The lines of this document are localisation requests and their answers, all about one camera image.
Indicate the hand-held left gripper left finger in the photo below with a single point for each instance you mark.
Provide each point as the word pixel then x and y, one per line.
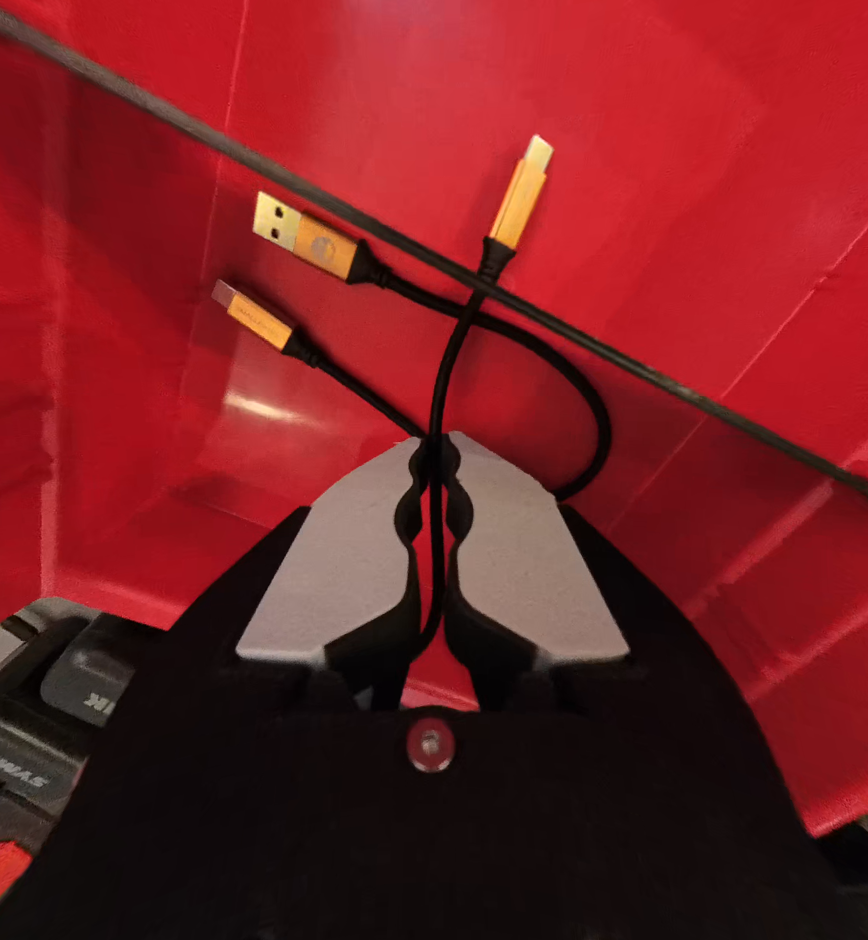
pixel 331 580

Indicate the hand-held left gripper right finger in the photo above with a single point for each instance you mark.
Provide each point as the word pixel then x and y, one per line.
pixel 536 580

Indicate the red plastic bin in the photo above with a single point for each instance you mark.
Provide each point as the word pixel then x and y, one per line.
pixel 698 220

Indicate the black battery charger case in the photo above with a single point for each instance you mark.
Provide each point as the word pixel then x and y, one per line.
pixel 22 742

